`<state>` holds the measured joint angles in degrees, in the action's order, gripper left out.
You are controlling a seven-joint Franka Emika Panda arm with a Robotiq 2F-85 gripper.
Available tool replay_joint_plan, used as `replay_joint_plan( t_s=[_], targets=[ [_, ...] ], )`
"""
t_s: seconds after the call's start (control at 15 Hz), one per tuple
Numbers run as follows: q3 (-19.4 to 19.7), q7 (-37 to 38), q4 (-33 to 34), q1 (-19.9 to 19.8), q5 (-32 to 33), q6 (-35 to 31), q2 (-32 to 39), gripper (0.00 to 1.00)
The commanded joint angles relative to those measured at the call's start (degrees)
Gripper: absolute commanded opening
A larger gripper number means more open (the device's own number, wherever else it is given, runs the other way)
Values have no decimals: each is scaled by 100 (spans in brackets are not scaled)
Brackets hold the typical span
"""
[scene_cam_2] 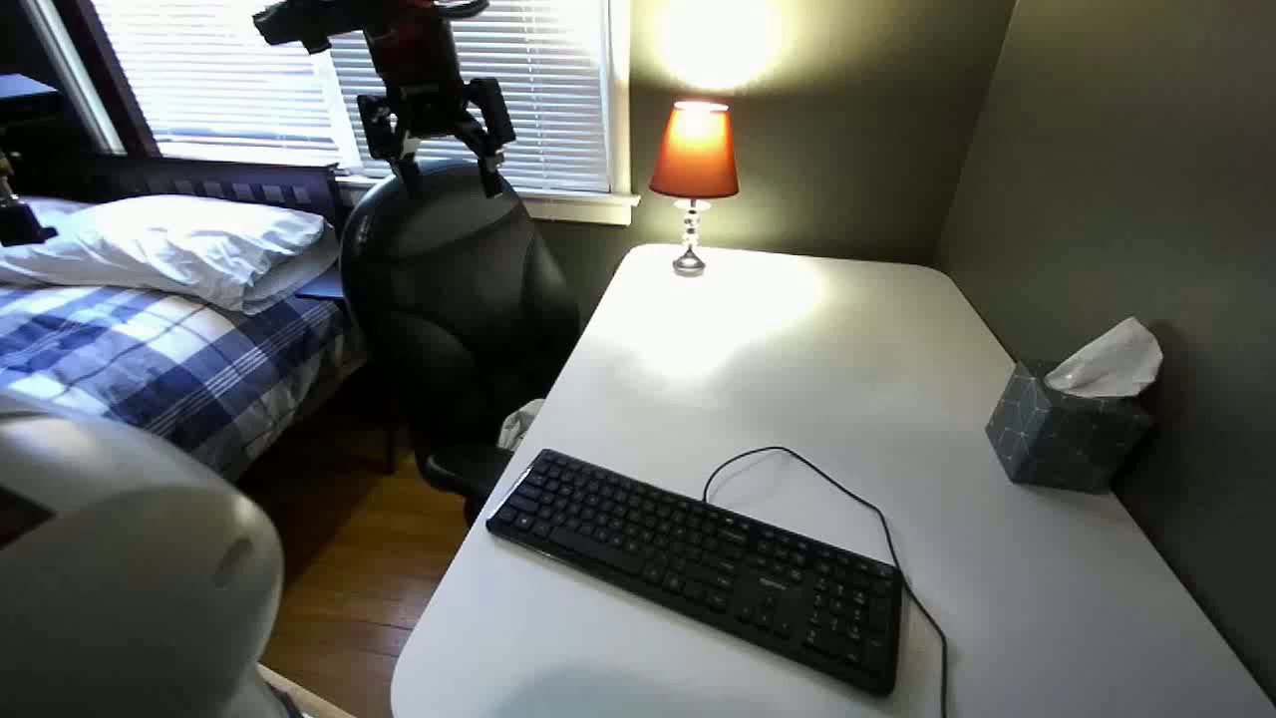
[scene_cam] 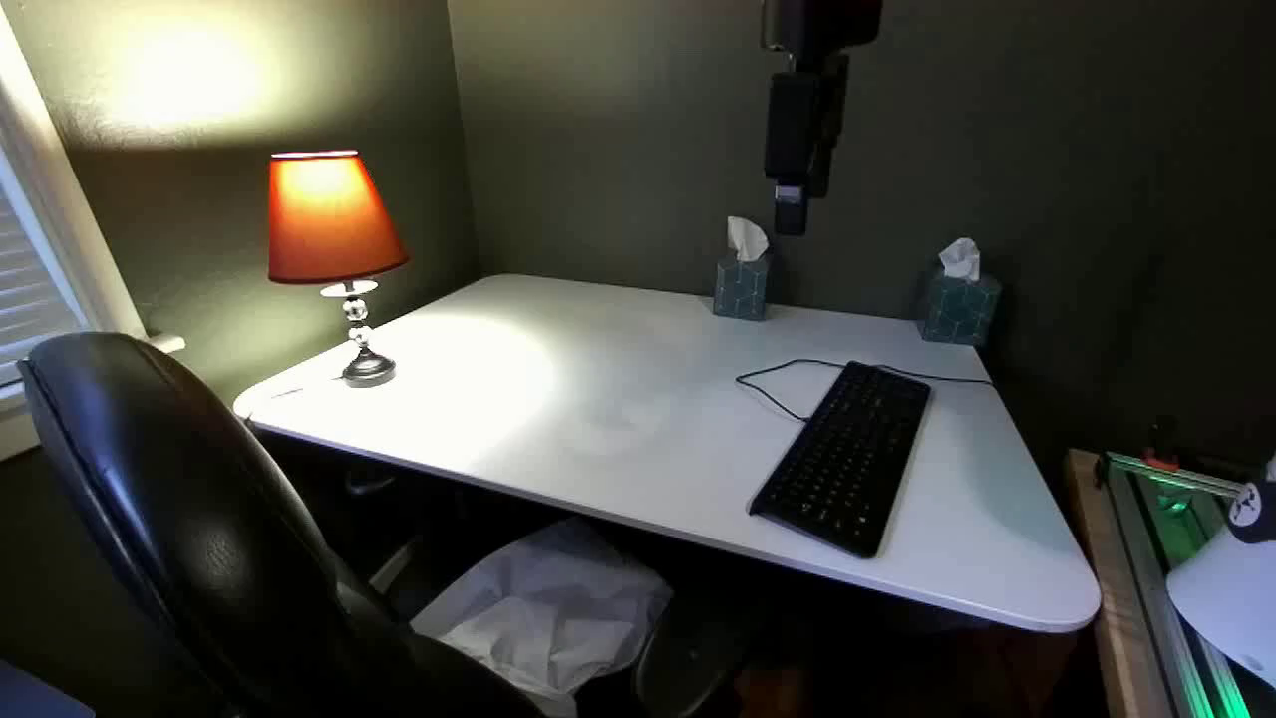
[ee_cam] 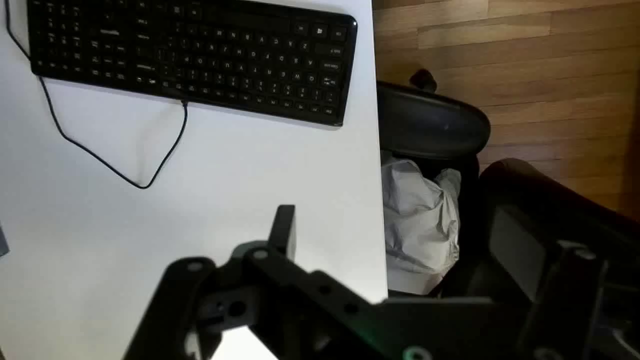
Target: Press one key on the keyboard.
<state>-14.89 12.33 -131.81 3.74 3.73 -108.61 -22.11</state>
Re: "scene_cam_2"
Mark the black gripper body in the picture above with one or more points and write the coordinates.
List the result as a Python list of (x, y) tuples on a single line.
[(422, 74)]

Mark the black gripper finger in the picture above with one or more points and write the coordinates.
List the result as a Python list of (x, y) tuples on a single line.
[(378, 128), (487, 117)]

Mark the black computer keyboard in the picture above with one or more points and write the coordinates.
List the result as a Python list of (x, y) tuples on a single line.
[(703, 565)]

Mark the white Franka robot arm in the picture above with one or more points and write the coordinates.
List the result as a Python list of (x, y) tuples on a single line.
[(120, 573)]

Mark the white window blinds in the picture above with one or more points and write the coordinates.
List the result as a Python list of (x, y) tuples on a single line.
[(560, 92)]

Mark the dark bed headboard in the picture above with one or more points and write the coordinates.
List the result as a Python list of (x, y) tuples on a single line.
[(212, 181)]

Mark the black leather office chair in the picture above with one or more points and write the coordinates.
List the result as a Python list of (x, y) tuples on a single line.
[(461, 306)]

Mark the orange shade table lamp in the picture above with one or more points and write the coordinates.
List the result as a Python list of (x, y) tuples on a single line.
[(697, 153)]

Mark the white pillow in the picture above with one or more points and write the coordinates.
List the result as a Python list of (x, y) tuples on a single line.
[(174, 243)]

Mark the blue plaid bed blanket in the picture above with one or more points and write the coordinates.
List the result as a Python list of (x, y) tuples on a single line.
[(145, 360)]

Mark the dark bedside object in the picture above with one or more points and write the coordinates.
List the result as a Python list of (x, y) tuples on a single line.
[(17, 214)]

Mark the teal tissue box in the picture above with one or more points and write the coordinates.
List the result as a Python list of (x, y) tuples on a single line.
[(1061, 439)]

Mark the white tissue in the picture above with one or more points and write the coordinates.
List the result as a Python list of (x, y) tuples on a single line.
[(1106, 360)]

